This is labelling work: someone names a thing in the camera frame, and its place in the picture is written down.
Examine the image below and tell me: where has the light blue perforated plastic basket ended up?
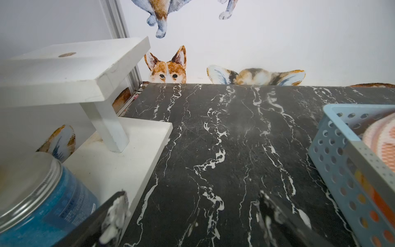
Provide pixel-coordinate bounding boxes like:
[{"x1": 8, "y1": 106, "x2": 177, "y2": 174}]
[{"x1": 308, "y1": 104, "x2": 395, "y2": 247}]

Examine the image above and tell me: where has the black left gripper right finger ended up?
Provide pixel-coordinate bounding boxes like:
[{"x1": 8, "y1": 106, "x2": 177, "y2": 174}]
[{"x1": 255, "y1": 190, "x2": 333, "y2": 247}]

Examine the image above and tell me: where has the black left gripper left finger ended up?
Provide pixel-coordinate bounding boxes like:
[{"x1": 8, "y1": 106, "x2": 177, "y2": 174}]
[{"x1": 55, "y1": 190, "x2": 129, "y2": 247}]

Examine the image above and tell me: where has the white tiered wooden shelf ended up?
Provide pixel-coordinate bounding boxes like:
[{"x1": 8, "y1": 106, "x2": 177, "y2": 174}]
[{"x1": 0, "y1": 36, "x2": 173, "y2": 223}]

